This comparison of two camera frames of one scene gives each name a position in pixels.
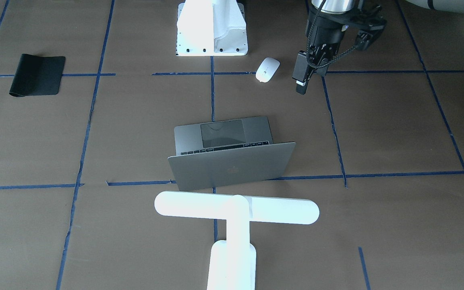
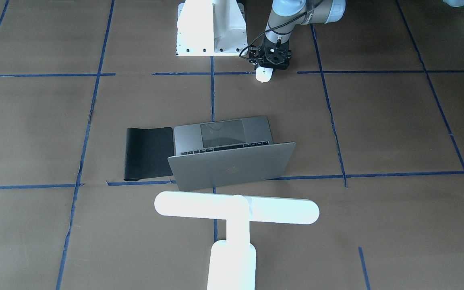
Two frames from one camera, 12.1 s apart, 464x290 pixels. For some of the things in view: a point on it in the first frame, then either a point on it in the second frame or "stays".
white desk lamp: [232, 262] stays
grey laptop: [216, 153] stays
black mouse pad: [38, 76] → [147, 151]
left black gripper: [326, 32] → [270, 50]
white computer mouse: [267, 69] stays
